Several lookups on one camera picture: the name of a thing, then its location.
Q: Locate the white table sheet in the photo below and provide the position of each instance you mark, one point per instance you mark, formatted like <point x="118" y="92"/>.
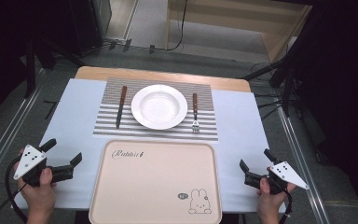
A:
<point x="74" y="124"/>

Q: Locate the white plate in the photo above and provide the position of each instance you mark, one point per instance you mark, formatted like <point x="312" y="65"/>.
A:
<point x="159" y="107"/>

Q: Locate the person's right hand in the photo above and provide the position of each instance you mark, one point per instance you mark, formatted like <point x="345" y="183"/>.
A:
<point x="272" y="203"/>

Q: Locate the beige tray with rabbit print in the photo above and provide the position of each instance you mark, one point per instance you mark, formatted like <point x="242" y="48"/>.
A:
<point x="149" y="183"/>

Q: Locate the power strip with plugs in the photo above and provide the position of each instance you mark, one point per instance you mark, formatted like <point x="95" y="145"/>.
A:
<point x="119" y="43"/>

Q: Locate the black tape strip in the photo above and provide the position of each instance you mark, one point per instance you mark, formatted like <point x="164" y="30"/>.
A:
<point x="52" y="109"/>

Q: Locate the striped placemat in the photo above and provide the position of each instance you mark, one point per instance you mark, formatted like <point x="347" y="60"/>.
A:
<point x="112" y="124"/>

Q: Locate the dark cabinet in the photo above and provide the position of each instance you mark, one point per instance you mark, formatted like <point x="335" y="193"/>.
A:
<point x="87" y="25"/>

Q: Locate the light wooden shelf unit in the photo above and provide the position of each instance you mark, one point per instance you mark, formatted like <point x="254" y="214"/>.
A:
<point x="279" y="40"/>

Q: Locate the black metal stand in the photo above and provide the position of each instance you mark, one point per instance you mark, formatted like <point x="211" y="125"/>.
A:
<point x="30" y="68"/>
<point x="287" y="81"/>

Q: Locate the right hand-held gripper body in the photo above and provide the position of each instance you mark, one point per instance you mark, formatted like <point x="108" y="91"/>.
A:
<point x="287" y="174"/>

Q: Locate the person's left hand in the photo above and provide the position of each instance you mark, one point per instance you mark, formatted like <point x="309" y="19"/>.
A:
<point x="38" y="199"/>

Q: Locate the metal floor rail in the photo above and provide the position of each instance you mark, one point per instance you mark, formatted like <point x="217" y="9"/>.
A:
<point x="9" y="137"/>
<point x="304" y="168"/>

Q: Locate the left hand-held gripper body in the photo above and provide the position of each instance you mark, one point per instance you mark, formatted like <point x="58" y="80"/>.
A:
<point x="29" y="158"/>

